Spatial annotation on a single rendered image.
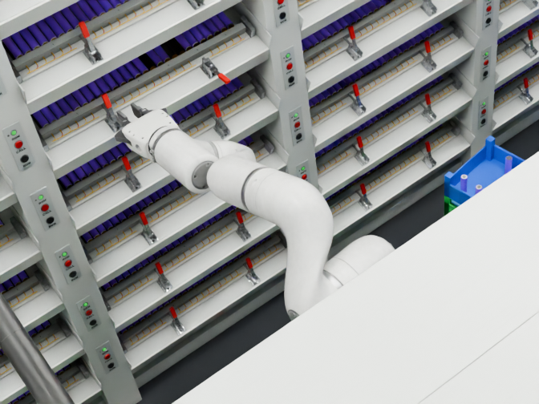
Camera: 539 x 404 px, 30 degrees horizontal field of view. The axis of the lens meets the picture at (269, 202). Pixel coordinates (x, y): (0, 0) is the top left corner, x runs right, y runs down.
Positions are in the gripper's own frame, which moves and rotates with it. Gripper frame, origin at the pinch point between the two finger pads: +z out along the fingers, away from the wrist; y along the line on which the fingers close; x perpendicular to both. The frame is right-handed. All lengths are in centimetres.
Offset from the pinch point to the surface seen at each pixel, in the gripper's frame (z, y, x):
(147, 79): 14.3, 11.3, -2.7
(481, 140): 23, 117, -88
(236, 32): 14.2, 36.6, -2.7
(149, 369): 27, -12, -97
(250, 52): 10.7, 37.3, -7.4
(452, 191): -11, 75, -64
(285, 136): 14, 43, -38
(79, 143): 11.2, -10.1, -7.1
